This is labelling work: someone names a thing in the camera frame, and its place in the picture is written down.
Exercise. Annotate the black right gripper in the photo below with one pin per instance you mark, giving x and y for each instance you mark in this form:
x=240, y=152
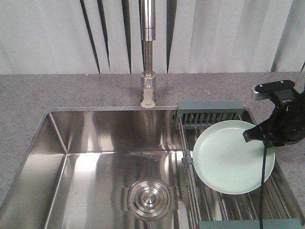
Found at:
x=286, y=124

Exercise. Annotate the pale green round plate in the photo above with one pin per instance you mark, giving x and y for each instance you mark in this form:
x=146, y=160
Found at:
x=225, y=162

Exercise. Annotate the roll-up steel dish rack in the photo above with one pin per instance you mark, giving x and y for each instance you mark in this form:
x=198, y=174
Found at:
x=211, y=209

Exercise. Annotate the steel sink drain strainer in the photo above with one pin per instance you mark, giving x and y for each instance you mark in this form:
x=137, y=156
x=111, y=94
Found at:
x=149, y=199

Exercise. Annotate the stainless steel faucet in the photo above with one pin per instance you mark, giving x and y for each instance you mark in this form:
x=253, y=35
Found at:
x=148, y=35

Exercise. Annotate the stainless steel sink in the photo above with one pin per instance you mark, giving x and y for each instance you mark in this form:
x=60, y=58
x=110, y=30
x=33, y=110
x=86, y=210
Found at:
x=79, y=161

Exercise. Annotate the white pleated curtain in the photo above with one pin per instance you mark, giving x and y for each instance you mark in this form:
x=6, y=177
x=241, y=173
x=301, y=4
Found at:
x=192, y=36

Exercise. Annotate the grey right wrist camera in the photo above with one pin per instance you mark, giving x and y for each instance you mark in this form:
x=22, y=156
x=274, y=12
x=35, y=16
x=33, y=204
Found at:
x=261, y=91

